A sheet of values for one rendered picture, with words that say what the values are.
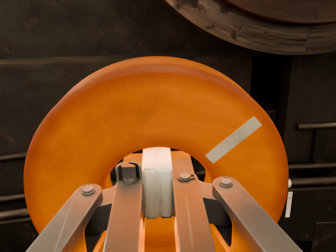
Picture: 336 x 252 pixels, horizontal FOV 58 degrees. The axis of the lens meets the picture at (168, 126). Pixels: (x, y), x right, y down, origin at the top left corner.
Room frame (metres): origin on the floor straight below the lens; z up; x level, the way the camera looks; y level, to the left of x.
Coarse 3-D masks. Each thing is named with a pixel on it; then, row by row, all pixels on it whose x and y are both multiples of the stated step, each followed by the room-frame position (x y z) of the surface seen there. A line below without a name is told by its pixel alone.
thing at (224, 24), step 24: (168, 0) 0.35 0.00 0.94; (192, 0) 0.35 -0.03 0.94; (216, 0) 0.35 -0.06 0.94; (216, 24) 0.35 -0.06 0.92; (240, 24) 0.35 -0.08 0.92; (264, 24) 0.35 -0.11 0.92; (288, 24) 0.35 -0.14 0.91; (312, 24) 0.36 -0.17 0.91; (264, 48) 0.35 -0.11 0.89; (288, 48) 0.35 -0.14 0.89; (312, 48) 0.36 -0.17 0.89
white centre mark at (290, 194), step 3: (288, 180) 0.36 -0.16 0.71; (288, 183) 0.36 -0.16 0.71; (288, 186) 0.36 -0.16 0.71; (288, 192) 0.35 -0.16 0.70; (291, 192) 0.35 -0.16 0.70; (288, 195) 0.35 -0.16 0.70; (291, 195) 0.35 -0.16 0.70; (288, 198) 0.35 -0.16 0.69; (291, 198) 0.35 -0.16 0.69; (288, 201) 0.35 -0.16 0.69; (288, 204) 0.35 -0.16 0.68; (288, 207) 0.35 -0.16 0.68; (288, 210) 0.35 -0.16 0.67; (285, 213) 0.35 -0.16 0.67; (288, 213) 0.35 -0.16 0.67; (285, 216) 0.35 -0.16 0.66; (288, 216) 0.35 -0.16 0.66
